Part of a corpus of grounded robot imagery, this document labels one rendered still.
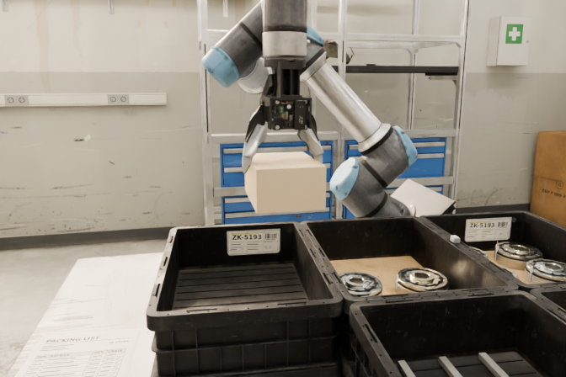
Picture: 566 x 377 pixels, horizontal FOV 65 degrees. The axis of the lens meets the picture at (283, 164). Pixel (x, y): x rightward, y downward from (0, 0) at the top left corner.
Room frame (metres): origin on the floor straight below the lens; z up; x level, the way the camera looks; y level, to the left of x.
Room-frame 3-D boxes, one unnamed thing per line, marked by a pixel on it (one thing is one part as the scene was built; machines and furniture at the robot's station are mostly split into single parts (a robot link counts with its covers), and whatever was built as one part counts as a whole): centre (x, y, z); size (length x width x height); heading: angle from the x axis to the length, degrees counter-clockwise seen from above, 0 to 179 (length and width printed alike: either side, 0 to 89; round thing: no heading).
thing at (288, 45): (0.78, -0.01, 1.32); 0.08 x 0.08 x 0.05
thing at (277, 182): (0.80, 0.00, 1.08); 0.16 x 0.12 x 0.07; 12
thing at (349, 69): (3.07, -0.56, 1.32); 1.20 x 0.45 x 0.06; 102
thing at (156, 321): (0.80, 0.08, 0.92); 0.40 x 0.30 x 0.02; 8
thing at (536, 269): (0.90, -0.59, 0.86); 0.10 x 0.10 x 0.01
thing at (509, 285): (0.84, -0.22, 0.92); 0.40 x 0.30 x 0.02; 8
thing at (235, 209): (2.71, 0.03, 0.60); 0.72 x 0.03 x 0.56; 102
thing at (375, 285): (0.83, -0.15, 0.86); 0.10 x 0.10 x 0.01
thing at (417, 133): (2.82, -0.36, 0.91); 1.70 x 0.10 x 0.05; 102
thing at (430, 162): (2.87, -0.75, 0.60); 0.72 x 0.03 x 0.56; 102
